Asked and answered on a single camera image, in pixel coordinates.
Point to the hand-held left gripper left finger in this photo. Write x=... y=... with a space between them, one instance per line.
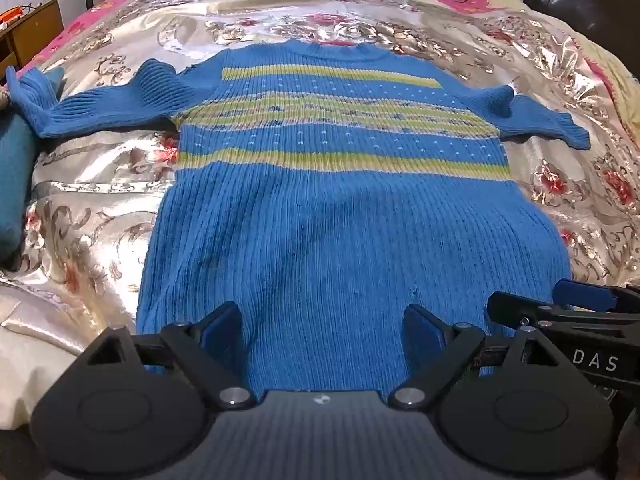
x=220 y=331

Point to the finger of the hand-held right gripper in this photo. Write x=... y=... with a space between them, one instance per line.
x=585 y=294
x=575 y=319

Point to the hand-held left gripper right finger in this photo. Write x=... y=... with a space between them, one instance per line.
x=420 y=329

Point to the blue striped knit sweater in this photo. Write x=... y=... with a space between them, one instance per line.
x=325 y=220

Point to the floral satin blanket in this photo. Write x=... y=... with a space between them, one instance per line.
x=100 y=200

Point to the teal cloth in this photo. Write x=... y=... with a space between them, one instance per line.
x=15 y=185

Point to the dark brown headboard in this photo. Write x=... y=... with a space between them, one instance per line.
x=590 y=5

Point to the beige plush toy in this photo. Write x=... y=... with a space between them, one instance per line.
x=3 y=99

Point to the wooden cabinet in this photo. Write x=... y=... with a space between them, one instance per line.
x=35 y=35

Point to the orange tool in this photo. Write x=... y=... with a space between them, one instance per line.
x=11 y=14

